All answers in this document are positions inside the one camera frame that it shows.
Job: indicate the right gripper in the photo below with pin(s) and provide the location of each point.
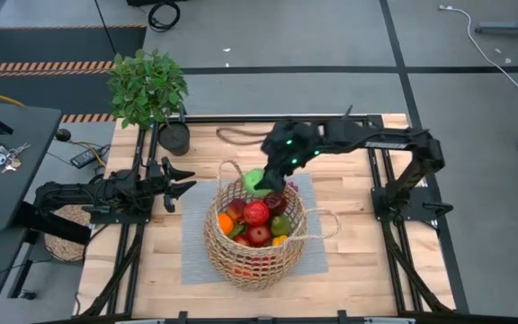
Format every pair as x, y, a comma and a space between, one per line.
295, 144

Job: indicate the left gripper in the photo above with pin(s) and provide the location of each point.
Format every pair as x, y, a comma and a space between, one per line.
154, 184

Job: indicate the green apple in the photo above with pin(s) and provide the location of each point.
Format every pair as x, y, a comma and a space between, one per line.
252, 180

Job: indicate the green pear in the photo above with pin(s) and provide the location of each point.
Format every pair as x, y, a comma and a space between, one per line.
281, 226

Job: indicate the red pomegranate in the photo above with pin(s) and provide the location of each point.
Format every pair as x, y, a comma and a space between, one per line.
236, 209

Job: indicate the small dark red apple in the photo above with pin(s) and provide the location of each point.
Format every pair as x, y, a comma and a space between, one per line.
259, 235

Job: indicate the yellow bell pepper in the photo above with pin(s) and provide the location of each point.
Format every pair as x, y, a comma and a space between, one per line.
279, 240

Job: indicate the green cucumber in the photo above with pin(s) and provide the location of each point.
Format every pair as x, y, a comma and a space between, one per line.
236, 231

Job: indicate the orange fruit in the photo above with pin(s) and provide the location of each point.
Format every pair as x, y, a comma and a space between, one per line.
225, 224

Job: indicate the orange-red bell pepper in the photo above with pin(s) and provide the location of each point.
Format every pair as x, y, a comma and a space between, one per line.
241, 240

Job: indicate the woven wicker basket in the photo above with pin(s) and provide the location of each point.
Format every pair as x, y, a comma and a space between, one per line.
245, 270

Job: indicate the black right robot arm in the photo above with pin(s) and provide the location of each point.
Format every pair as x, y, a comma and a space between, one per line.
376, 135

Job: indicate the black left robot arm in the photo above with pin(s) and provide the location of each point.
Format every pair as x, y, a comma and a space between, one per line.
83, 193

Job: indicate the small purple fruit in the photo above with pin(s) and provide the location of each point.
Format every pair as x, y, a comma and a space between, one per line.
293, 185

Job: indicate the black plant pot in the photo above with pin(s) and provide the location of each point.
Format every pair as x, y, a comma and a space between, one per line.
174, 138

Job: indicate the grey woven placemat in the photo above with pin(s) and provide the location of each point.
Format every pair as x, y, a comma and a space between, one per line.
196, 252

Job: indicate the black power adapter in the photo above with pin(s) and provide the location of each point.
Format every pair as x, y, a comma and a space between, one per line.
86, 157

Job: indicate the green leafy plant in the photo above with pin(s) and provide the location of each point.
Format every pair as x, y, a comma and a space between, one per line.
146, 87

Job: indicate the black round knob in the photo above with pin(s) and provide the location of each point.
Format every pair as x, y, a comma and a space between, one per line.
63, 134

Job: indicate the round woven coaster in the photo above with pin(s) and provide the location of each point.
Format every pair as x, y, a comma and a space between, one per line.
68, 243

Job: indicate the bunch of metal keys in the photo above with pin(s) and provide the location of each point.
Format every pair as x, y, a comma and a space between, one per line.
14, 157

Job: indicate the dark grey desk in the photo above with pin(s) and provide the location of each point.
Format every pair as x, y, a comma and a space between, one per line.
7, 180

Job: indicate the black hazard-striped floor mat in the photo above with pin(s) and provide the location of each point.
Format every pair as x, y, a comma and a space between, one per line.
38, 45

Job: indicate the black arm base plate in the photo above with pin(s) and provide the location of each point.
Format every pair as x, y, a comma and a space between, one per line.
416, 211
119, 218

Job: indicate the black aluminium table frame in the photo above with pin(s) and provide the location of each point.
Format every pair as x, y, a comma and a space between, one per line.
241, 119

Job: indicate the small black frame bracket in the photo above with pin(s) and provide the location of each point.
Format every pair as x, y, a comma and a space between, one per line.
348, 111

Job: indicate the grey table leg frame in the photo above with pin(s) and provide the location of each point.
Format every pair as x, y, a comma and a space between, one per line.
511, 29

